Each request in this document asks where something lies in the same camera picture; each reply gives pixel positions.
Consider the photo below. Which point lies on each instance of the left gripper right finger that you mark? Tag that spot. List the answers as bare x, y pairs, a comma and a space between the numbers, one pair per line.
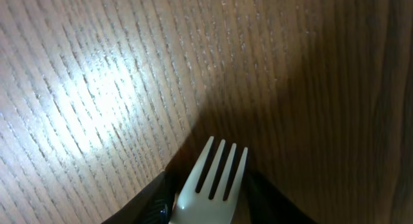
268, 205

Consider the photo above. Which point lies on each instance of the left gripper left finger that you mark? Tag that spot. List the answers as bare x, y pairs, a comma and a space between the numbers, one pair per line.
153, 205

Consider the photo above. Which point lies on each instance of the white fork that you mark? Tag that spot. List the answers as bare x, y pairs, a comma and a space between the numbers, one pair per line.
196, 207

